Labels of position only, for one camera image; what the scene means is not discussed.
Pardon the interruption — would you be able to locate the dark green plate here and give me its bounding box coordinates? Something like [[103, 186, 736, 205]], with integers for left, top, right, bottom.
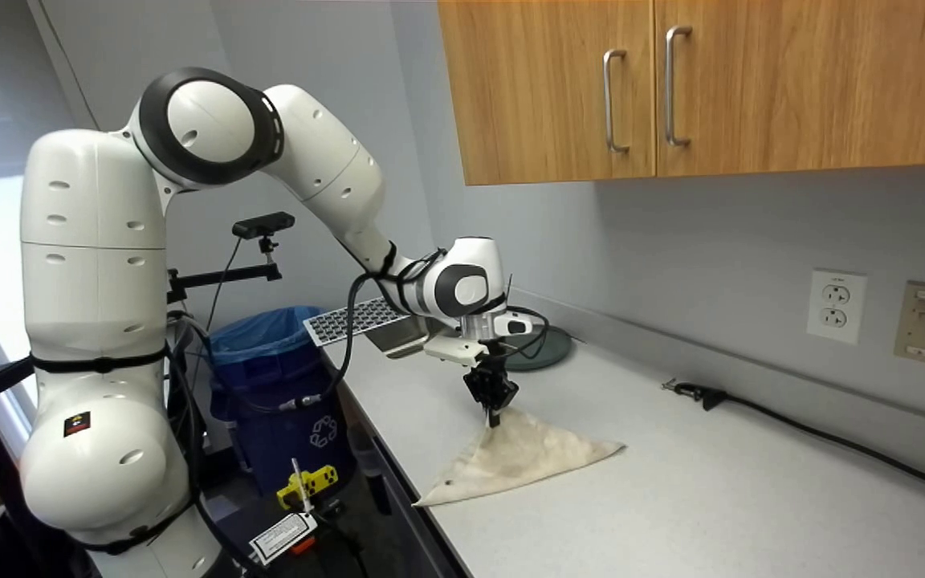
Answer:
[[508, 327, 572, 374]]

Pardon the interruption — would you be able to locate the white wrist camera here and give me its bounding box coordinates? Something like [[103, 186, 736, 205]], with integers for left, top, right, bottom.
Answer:
[[423, 336, 489, 369]]

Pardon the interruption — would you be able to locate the black cable on counter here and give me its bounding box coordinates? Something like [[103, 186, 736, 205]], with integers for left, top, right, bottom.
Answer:
[[665, 377, 925, 500]]

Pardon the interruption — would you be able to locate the black camera on stand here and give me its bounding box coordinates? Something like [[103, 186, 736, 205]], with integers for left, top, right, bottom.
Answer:
[[167, 212, 295, 303]]

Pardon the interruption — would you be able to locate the left silver cabinet handle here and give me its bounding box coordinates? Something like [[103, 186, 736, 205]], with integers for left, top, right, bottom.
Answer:
[[600, 48, 629, 155]]

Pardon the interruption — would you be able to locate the stained beige towel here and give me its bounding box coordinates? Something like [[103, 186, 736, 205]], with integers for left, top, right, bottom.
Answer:
[[419, 410, 622, 508]]

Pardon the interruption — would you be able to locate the silver cabinet handle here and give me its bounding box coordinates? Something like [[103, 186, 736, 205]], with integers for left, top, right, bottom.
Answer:
[[600, 48, 629, 155], [663, 27, 693, 149]]

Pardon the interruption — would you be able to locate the white power outlet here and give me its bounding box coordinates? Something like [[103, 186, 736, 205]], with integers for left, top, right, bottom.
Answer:
[[805, 269, 867, 343]]

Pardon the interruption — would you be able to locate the wooden wall cabinet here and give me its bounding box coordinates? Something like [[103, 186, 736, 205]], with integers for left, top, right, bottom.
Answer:
[[437, 0, 925, 186]]

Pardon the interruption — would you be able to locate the dish drying rack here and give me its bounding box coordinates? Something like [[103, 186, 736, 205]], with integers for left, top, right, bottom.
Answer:
[[306, 298, 397, 348]]

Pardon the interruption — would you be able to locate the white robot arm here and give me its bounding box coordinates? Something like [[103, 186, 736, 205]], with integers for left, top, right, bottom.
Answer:
[[20, 67, 518, 578]]

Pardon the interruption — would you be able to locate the blue recycling bin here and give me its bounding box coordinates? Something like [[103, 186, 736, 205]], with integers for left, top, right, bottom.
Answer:
[[210, 304, 357, 495]]

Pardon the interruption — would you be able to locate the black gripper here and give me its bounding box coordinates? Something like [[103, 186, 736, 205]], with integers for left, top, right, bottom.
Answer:
[[464, 356, 518, 427]]

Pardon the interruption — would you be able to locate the yellow clamp tool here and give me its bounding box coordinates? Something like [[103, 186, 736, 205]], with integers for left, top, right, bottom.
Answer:
[[276, 465, 342, 512]]

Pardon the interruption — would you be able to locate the right silver cabinet handle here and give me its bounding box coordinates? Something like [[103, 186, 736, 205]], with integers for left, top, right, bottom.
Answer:
[[663, 27, 693, 149]]

